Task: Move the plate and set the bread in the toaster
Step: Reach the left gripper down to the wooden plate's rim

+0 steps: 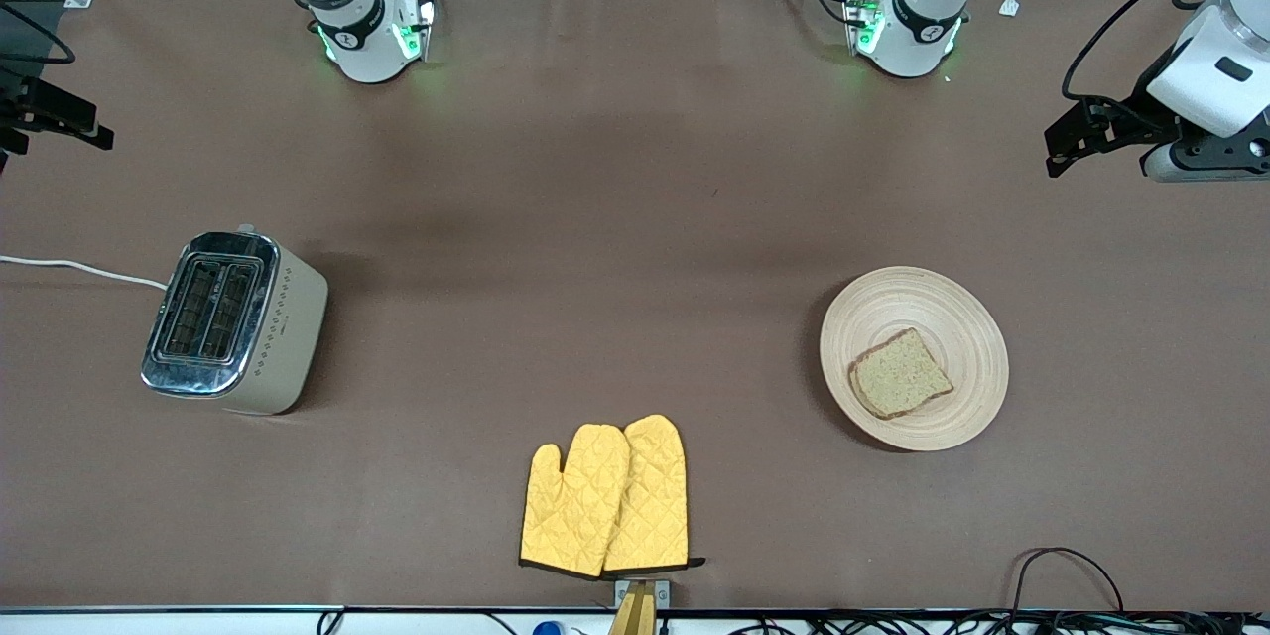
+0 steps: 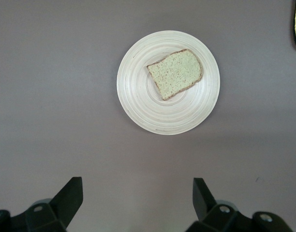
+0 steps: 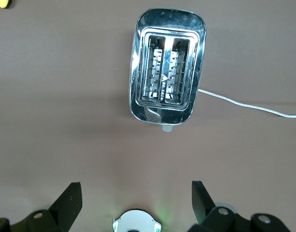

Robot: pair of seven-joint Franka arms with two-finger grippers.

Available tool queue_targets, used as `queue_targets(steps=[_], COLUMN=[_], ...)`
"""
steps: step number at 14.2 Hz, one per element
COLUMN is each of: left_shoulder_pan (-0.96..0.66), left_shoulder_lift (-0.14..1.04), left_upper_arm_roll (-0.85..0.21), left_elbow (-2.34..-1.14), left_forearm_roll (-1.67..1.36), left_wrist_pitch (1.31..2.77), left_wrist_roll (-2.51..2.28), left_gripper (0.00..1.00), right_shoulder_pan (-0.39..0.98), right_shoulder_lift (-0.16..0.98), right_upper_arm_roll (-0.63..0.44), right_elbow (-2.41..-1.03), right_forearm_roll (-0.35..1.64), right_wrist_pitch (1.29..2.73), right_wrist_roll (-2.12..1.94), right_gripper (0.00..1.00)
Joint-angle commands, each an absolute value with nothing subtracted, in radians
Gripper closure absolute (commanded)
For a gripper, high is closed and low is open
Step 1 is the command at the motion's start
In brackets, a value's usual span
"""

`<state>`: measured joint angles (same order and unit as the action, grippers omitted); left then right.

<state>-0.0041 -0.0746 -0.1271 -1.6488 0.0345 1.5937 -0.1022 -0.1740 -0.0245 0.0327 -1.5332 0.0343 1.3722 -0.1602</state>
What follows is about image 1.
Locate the round wooden plate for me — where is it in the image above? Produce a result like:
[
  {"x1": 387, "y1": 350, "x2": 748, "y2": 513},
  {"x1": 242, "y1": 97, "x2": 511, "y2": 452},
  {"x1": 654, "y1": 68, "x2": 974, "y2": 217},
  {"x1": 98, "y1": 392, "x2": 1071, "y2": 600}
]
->
[{"x1": 820, "y1": 266, "x2": 1010, "y2": 452}]

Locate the brown bread slice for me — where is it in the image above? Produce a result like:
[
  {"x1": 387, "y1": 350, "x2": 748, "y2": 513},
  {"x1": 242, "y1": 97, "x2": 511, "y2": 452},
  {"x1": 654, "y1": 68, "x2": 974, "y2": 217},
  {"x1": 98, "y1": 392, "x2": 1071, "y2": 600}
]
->
[{"x1": 848, "y1": 327, "x2": 955, "y2": 420}]

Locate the green-lit arm base box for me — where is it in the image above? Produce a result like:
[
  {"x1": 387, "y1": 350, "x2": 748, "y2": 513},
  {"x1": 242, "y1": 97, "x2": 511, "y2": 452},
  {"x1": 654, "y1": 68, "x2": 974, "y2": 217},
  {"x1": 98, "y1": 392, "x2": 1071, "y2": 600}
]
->
[
  {"x1": 392, "y1": 0, "x2": 439, "y2": 63},
  {"x1": 843, "y1": 0, "x2": 886, "y2": 57}
]

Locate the beige chrome two-slot toaster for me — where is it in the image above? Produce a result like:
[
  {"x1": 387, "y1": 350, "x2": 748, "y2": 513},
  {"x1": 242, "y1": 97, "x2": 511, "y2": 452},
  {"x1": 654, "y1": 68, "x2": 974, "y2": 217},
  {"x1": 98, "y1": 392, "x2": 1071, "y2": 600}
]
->
[{"x1": 140, "y1": 223, "x2": 329, "y2": 416}]

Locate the yellow quilted oven mitt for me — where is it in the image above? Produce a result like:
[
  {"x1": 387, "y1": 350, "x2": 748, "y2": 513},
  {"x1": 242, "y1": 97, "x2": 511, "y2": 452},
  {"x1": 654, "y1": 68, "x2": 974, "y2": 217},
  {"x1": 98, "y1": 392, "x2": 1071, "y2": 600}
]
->
[{"x1": 603, "y1": 414, "x2": 705, "y2": 574}]

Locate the yellow quilted mitt with thumb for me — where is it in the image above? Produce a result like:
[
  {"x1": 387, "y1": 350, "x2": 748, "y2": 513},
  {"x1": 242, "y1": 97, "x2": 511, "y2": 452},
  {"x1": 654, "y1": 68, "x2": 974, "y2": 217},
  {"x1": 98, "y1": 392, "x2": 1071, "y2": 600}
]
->
[{"x1": 520, "y1": 424, "x2": 631, "y2": 578}]

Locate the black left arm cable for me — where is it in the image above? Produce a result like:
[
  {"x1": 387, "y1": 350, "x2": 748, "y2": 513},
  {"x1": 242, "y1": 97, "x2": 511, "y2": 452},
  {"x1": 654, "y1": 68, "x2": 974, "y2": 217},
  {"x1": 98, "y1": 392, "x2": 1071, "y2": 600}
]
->
[{"x1": 1062, "y1": 0, "x2": 1253, "y2": 120}]

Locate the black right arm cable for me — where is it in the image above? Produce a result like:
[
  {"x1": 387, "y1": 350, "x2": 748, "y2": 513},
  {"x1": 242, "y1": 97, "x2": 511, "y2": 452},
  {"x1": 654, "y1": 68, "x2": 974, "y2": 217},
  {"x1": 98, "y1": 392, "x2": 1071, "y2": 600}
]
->
[{"x1": 0, "y1": 4, "x2": 76, "y2": 66}]

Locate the white toaster power cable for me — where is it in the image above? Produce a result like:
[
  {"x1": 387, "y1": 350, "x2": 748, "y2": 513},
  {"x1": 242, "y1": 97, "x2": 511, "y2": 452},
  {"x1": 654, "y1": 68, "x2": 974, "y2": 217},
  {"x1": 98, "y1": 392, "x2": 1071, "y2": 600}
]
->
[{"x1": 0, "y1": 255, "x2": 168, "y2": 291}]

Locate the looped black cable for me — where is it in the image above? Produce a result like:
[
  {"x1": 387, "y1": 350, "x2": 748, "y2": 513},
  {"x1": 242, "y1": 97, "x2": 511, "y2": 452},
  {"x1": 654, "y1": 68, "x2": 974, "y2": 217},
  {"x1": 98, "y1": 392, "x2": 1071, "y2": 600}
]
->
[{"x1": 1009, "y1": 547, "x2": 1127, "y2": 616}]

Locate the black cable bundle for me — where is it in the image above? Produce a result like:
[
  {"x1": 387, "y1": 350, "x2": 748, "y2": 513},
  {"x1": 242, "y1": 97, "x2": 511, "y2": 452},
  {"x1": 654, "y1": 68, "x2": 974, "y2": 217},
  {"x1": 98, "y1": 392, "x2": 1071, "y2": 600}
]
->
[{"x1": 734, "y1": 609, "x2": 1270, "y2": 635}]

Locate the small metal bracket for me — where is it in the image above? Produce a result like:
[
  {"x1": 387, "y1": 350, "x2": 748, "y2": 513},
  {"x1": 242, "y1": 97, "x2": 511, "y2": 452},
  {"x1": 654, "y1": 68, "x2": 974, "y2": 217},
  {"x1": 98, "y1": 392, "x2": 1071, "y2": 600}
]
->
[{"x1": 613, "y1": 579, "x2": 672, "y2": 612}]

